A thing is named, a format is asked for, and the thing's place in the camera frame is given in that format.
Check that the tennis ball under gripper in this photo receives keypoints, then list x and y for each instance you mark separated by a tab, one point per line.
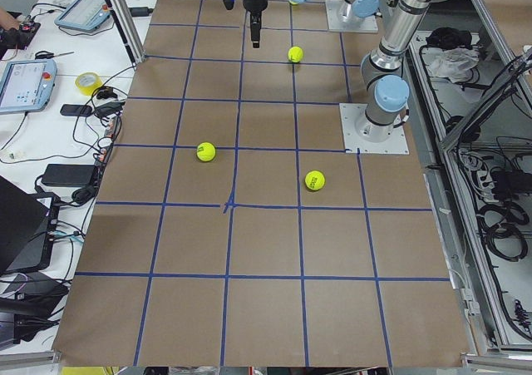
295	54

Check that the centre tennis ball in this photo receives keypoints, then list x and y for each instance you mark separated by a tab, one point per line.
205	151

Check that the tennis ball near base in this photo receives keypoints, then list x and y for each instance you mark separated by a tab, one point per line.
314	180

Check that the far blue teach pendant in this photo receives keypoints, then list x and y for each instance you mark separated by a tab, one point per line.
83	15

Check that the blue teach pendant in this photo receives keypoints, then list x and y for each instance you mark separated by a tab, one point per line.
26	86
83	15

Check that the yellow tape roll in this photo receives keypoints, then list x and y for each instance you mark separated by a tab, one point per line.
88	82

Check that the crumpled white cloth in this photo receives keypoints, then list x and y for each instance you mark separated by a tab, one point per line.
456	65

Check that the black phone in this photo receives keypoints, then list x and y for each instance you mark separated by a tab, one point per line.
76	110

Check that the black scissors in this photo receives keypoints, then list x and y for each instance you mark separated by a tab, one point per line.
50	55

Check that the near blue teach pendant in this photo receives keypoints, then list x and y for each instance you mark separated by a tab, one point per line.
26	86

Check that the person at desk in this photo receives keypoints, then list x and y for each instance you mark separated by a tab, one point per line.
10	32

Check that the black power adapter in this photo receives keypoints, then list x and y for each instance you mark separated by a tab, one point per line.
68	175

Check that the black laptop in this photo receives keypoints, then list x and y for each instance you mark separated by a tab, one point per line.
27	223

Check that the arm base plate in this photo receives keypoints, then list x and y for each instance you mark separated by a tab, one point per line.
360	136
366	25

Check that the aluminium frame post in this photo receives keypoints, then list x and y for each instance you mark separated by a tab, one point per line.
125	25

